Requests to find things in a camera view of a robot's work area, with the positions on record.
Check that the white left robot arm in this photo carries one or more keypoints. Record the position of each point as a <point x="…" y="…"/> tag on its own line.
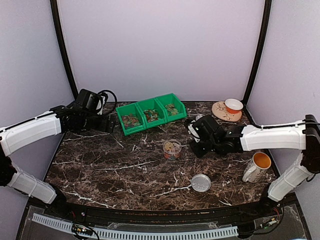
<point x="17" y="136"/>

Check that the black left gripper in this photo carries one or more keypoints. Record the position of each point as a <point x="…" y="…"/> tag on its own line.
<point x="103" y="127"/>

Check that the green bin with popsicle candies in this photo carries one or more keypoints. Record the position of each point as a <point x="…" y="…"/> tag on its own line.
<point x="173" y="107"/>

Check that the left black frame post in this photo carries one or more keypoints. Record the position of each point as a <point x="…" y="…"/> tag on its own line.
<point x="62" y="47"/>

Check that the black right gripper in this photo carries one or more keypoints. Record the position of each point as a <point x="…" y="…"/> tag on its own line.
<point x="198" y="152"/>

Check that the white mug orange inside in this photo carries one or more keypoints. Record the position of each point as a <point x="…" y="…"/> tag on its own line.
<point x="256" y="168"/>

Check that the clear plastic cup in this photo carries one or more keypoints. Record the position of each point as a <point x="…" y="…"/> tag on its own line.
<point x="172" y="149"/>

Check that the clear round plastic lid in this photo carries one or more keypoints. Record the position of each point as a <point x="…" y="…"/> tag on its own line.
<point x="201" y="183"/>

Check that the grey slotted cable duct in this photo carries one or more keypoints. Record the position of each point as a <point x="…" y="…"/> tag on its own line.
<point x="98" y="233"/>

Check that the right black frame post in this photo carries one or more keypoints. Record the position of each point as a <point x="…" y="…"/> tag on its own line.
<point x="259" y="51"/>

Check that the orange and white bowl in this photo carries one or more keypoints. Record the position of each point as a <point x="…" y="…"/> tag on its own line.
<point x="233" y="106"/>

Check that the black frame post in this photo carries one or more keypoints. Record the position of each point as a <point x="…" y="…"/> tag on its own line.
<point x="62" y="47"/>
<point x="259" y="51"/>

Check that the green bin with star candies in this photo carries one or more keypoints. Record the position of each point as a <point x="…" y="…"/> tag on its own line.
<point x="131" y="119"/>

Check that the green bin with lollipops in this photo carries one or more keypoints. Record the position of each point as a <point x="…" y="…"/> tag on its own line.
<point x="152" y="112"/>

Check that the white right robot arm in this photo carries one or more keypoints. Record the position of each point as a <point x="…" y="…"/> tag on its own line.
<point x="303" y="135"/>

